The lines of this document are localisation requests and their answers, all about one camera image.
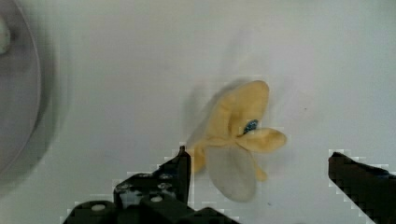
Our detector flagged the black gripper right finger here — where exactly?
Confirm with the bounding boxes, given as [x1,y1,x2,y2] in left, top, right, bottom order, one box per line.
[328,152,396,224]

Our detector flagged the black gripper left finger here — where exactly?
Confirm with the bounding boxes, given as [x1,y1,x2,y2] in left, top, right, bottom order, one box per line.
[113,146,191,209]

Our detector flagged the peeled toy banana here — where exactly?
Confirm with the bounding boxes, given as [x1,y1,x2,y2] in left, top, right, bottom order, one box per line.
[187,80,287,203]

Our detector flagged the grey round plate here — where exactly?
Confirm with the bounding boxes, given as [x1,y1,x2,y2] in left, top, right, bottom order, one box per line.
[1,0,42,171]

